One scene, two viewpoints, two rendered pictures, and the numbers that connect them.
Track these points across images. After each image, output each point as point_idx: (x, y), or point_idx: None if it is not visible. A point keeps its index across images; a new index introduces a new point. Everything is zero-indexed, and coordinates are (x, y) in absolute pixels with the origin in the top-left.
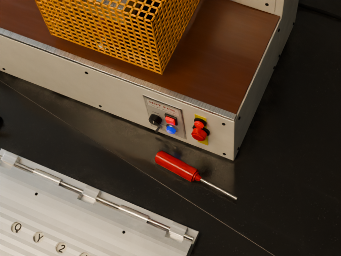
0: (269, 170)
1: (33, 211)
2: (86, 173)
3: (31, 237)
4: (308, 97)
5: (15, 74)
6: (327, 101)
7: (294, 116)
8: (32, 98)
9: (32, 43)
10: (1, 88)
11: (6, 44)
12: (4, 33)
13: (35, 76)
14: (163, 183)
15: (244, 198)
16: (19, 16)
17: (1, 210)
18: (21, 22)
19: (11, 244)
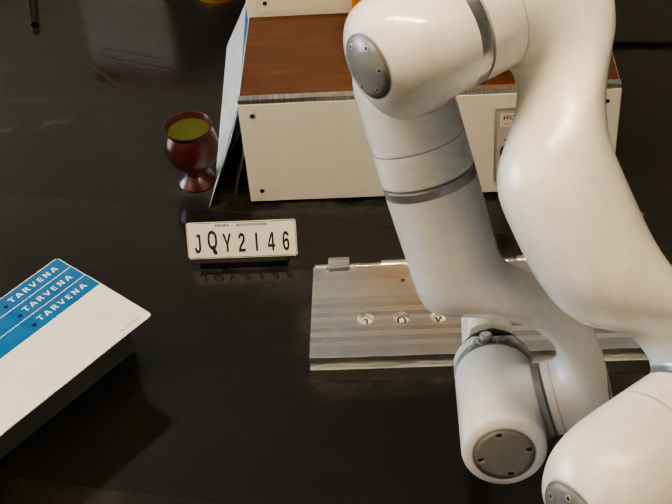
0: (657, 185)
1: (412, 296)
2: None
3: (430, 320)
4: (647, 114)
5: (280, 193)
6: (671, 111)
7: (646, 133)
8: (314, 215)
9: (336, 94)
10: (263, 219)
11: (289, 121)
12: (293, 96)
13: (318, 175)
14: None
15: (649, 217)
16: (299, 79)
17: (369, 309)
18: (306, 83)
19: (408, 334)
